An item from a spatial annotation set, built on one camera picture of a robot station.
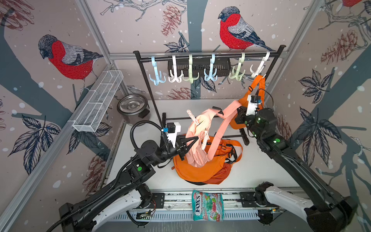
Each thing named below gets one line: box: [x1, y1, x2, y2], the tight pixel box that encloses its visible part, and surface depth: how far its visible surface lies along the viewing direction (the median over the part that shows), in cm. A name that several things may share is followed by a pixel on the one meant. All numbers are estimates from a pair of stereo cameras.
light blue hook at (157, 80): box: [148, 56, 166, 86], surface depth 67 cm
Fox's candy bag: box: [191, 189, 225, 222], surface depth 71 cm
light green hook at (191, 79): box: [182, 54, 200, 84], surface depth 66 cm
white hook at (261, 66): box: [249, 51, 271, 78], surface depth 68 cm
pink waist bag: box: [185, 101, 243, 168], surface depth 60 cm
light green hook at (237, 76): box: [228, 52, 246, 81], surface depth 68 cm
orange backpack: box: [171, 135, 243, 185], surface depth 81 cm
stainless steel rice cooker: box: [116, 93, 151, 127], surface depth 99 cm
